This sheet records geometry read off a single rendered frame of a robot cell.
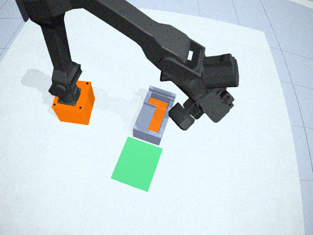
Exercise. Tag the orange l-shaped part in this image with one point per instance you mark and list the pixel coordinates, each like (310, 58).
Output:
(158, 115)

